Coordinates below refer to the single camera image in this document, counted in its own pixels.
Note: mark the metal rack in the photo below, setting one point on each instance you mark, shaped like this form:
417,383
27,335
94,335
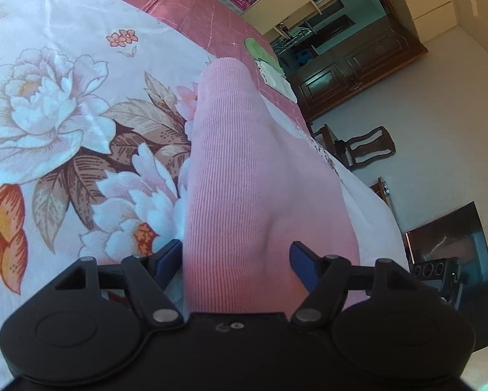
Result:
294,36

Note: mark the dark wooden chair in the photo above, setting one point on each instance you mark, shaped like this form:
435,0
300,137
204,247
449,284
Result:
370,148

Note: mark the pink checked bedspread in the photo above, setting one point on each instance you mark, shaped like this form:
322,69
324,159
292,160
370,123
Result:
195,12

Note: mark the white folded cloth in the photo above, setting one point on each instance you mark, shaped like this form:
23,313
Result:
276,81

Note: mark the white floral bed sheet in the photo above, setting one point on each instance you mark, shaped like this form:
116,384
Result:
64,89

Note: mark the green folded cloth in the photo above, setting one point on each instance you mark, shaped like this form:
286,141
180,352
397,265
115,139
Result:
260,51

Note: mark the dark wooden door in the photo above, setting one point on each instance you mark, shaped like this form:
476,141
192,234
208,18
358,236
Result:
349,73

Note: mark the cream corner shelf unit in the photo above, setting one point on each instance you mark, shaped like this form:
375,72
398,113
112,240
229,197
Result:
321,6

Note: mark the pink knit sweater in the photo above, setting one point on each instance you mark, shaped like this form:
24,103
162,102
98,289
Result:
248,171

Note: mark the dark flat screen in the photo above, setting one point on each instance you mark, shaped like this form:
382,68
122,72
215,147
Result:
473,244

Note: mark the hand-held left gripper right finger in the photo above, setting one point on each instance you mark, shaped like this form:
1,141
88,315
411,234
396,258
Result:
303,264

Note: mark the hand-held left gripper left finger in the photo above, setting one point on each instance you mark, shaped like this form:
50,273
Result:
168,258

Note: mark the wooden furniture piece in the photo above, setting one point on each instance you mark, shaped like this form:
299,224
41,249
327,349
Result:
381,195

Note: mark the blue stool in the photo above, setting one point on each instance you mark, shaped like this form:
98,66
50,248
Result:
306,56

